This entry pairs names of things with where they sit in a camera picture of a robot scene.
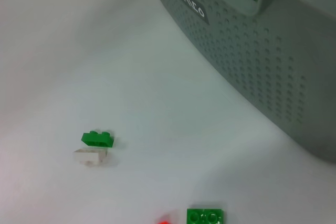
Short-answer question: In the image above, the green notched toy block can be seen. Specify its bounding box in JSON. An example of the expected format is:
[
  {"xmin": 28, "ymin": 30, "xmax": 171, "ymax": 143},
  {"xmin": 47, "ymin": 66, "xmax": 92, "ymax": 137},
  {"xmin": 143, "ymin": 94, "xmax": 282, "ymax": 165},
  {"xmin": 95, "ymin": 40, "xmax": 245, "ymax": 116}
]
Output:
[{"xmin": 80, "ymin": 130, "xmax": 116, "ymax": 148}]

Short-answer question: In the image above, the white toy block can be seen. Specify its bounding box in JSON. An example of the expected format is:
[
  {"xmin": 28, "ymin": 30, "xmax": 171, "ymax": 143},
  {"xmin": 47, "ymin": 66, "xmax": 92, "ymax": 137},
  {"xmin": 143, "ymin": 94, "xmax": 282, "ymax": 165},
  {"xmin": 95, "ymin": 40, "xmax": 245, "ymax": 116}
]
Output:
[{"xmin": 72, "ymin": 148, "xmax": 109, "ymax": 168}]

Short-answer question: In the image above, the grey-green perforated storage basket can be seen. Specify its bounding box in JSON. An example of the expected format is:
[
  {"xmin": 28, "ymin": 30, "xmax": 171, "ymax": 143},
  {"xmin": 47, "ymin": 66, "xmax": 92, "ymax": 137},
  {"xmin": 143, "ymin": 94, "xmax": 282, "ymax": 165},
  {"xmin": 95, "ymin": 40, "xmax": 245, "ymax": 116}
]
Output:
[{"xmin": 148, "ymin": 0, "xmax": 336, "ymax": 162}]

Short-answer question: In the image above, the green rectangular toy block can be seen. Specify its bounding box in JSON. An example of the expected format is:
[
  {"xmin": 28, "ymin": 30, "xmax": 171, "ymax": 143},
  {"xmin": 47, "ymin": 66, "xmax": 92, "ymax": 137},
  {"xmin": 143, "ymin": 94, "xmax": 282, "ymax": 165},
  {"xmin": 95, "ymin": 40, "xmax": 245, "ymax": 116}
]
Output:
[{"xmin": 186, "ymin": 207, "xmax": 227, "ymax": 224}]

